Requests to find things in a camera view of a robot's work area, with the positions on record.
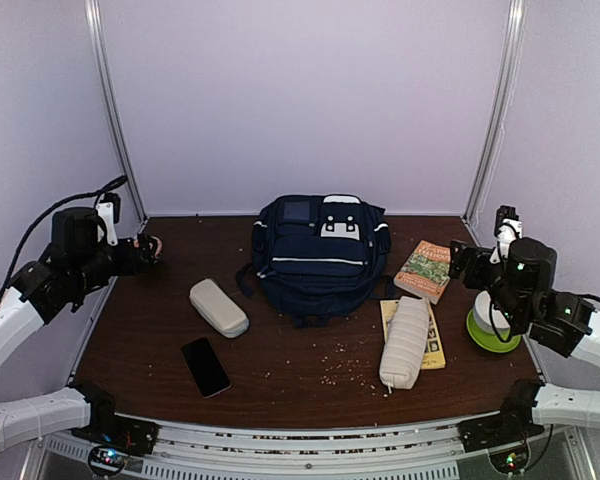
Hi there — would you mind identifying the left aluminium frame post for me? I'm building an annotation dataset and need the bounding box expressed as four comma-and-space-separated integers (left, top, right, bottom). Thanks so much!
84, 0, 148, 224

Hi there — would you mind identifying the beige fabric pencil pouch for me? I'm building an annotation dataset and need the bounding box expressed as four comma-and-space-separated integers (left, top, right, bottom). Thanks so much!
379, 296, 429, 392

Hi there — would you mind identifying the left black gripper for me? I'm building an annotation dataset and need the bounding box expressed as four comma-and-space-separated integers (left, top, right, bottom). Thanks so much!
72, 232, 156, 295

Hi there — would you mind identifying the lime green plate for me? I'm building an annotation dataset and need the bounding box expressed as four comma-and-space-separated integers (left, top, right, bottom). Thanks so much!
466, 310, 522, 354

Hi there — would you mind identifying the orange green paperback book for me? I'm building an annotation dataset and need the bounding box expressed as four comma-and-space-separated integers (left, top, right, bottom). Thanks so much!
393, 240, 451, 305

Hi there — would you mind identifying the beige hard glasses case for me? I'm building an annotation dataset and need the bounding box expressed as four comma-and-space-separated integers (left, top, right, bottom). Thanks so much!
189, 279, 250, 339

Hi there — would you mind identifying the white bowl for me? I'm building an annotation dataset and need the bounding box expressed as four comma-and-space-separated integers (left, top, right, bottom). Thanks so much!
473, 291, 510, 340

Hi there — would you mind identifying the black smartphone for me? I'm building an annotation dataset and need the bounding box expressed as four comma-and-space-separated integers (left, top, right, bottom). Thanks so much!
181, 337, 231, 398

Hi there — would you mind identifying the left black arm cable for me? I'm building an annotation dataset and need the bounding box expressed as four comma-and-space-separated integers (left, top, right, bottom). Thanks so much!
0, 174, 129, 321

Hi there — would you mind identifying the aluminium frame post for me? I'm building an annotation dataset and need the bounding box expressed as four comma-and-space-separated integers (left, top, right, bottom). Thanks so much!
463, 0, 527, 228
84, 0, 148, 224

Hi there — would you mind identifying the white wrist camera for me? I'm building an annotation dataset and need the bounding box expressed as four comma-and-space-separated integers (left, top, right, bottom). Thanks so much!
489, 205, 522, 264
94, 192, 121, 247

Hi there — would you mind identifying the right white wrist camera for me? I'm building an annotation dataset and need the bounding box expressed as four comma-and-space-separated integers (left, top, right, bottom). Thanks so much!
489, 205, 522, 264

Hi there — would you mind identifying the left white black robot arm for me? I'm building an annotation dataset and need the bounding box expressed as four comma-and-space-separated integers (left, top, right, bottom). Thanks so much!
0, 202, 163, 453

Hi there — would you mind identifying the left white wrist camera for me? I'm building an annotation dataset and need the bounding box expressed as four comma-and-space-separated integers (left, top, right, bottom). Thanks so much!
94, 192, 121, 247

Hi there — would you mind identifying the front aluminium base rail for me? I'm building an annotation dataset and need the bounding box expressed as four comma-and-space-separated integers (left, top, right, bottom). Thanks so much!
27, 417, 596, 480

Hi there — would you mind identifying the yellow paperback booklet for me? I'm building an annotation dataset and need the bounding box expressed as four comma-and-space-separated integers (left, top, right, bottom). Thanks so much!
380, 300, 446, 370

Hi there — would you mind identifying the red patterned small bowl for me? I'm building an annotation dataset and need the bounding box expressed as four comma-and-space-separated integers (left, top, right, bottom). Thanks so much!
148, 236, 163, 260

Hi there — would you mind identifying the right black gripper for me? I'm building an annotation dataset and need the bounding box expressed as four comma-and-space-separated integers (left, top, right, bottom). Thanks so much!
449, 240, 526, 330

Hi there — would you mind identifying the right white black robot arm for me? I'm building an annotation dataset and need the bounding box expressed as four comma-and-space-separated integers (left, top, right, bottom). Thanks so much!
449, 237, 600, 442

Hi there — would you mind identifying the right aluminium frame post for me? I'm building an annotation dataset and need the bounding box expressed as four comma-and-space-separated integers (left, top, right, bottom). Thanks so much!
463, 0, 527, 228

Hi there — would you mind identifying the navy blue student backpack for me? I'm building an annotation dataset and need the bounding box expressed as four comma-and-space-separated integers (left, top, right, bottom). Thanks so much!
235, 194, 395, 328

